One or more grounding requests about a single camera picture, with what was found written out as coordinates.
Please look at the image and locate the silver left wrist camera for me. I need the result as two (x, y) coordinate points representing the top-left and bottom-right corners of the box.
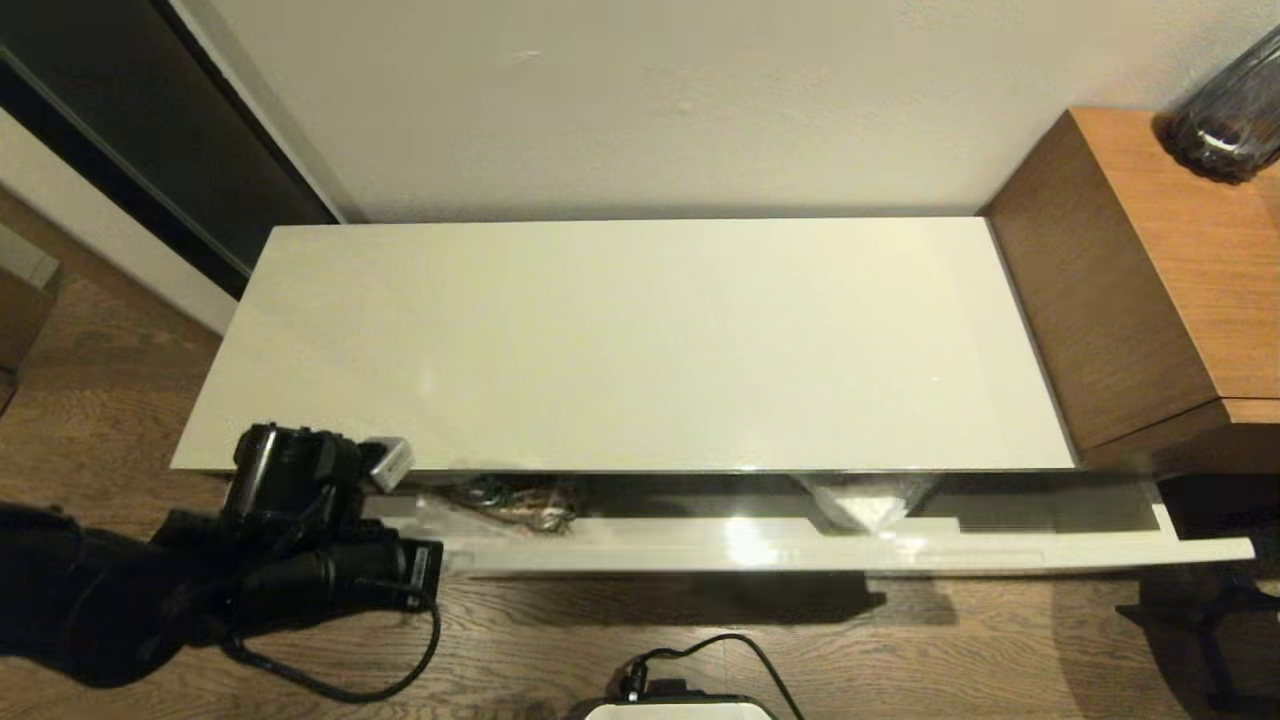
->
(361, 436), (415, 492)

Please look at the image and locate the black base power cable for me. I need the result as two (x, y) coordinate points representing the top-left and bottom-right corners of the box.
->
(618, 630), (807, 720)

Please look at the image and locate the white door frame strip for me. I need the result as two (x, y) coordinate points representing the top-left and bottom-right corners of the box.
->
(0, 105), (241, 336)

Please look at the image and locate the brown paper clip package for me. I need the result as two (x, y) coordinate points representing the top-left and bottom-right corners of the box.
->
(438, 477), (580, 534)

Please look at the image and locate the dark door panel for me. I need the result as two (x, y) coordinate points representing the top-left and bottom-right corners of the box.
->
(0, 0), (343, 301)

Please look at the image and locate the brown wooden side cabinet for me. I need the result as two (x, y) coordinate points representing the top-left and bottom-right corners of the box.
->
(983, 107), (1280, 471)

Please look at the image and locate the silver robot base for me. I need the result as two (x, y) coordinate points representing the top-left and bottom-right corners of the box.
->
(570, 693), (777, 720)

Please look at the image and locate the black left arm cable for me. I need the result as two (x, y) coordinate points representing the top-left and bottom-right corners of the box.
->
(223, 590), (443, 703)

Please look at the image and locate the dark glass vase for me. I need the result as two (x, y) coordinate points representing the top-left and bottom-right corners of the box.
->
(1158, 28), (1280, 185)

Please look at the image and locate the white tissue pack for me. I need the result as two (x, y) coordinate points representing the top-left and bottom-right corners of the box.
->
(798, 477), (938, 537)

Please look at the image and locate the glossy white low cabinet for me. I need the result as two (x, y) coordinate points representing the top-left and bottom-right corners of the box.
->
(170, 217), (1083, 477)

